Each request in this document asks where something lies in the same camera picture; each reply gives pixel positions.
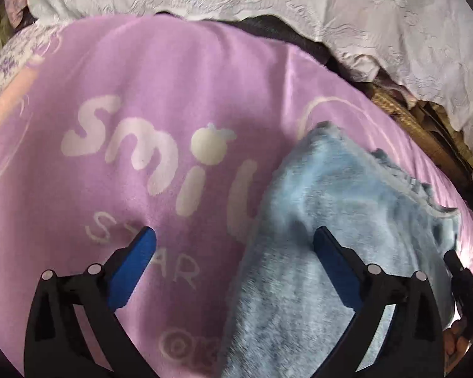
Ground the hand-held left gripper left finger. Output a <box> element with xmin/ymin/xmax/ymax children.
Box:
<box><xmin>24</xmin><ymin>226</ymin><xmax>158</xmax><ymax>378</ymax></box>

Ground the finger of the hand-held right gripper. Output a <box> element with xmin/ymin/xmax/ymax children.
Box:
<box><xmin>443</xmin><ymin>250</ymin><xmax>473</xmax><ymax>324</ymax></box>

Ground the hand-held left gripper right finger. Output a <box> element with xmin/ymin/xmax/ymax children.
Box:
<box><xmin>313</xmin><ymin>226</ymin><xmax>446</xmax><ymax>378</ymax></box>

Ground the blue fleece jacket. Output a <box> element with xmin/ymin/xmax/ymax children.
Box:
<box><xmin>217</xmin><ymin>121</ymin><xmax>462</xmax><ymax>378</ymax></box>

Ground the person's right hand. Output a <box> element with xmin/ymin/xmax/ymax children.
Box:
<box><xmin>443</xmin><ymin>317</ymin><xmax>473</xmax><ymax>365</ymax></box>

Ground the brown woven bamboo mat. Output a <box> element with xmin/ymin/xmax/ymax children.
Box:
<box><xmin>368</xmin><ymin>81</ymin><xmax>473</xmax><ymax>182</ymax></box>

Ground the purple printed blanket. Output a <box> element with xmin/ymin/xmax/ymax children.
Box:
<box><xmin>0</xmin><ymin>16</ymin><xmax>473</xmax><ymax>378</ymax></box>

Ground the pale lilac garment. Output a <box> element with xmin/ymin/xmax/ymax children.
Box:
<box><xmin>337</xmin><ymin>52</ymin><xmax>379</xmax><ymax>83</ymax></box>

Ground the dark cloth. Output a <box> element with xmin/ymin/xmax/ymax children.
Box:
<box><xmin>154</xmin><ymin>12</ymin><xmax>342</xmax><ymax>73</ymax></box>

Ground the floral bed sheet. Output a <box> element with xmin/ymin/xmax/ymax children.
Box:
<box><xmin>0</xmin><ymin>24</ymin><xmax>60</xmax><ymax>107</ymax></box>

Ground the white lace cloth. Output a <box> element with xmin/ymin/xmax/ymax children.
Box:
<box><xmin>26</xmin><ymin>0</ymin><xmax>473</xmax><ymax>150</ymax></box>

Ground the pink fabric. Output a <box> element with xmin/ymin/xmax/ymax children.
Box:
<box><xmin>4</xmin><ymin>0</ymin><xmax>29</xmax><ymax>24</ymax></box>

